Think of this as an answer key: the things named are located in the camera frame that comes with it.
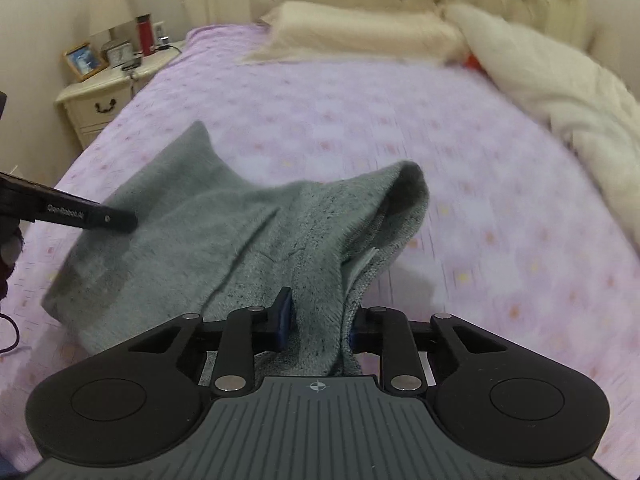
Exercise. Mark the cream satin pillow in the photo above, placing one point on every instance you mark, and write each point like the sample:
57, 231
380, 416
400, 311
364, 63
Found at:
350, 30

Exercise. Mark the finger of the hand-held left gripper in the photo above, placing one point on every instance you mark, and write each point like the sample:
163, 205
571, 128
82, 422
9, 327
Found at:
90, 212

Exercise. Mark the framed photo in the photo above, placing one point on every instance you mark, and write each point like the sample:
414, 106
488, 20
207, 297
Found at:
84, 62

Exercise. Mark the red bottle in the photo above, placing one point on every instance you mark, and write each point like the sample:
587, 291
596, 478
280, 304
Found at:
145, 35

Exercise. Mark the bed with purple sheet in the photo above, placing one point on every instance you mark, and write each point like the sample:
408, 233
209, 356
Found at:
350, 120

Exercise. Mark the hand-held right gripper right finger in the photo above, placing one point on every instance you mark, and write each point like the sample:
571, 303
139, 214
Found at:
372, 332

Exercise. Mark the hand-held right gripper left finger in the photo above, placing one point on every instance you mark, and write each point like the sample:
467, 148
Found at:
283, 317

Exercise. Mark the white desk clock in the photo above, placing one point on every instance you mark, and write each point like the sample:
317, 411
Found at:
118, 55

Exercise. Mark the small white gadget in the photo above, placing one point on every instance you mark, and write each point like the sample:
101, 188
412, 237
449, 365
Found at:
163, 40

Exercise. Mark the cream duvet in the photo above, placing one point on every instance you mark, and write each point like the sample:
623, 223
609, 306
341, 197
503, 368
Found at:
550, 75

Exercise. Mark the cream nightstand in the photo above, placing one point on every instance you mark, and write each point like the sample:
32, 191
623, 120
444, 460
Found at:
100, 105

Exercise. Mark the small orange item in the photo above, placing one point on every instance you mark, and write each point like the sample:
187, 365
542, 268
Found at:
471, 61

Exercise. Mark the table lamp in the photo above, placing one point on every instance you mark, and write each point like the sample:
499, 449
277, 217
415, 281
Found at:
112, 10

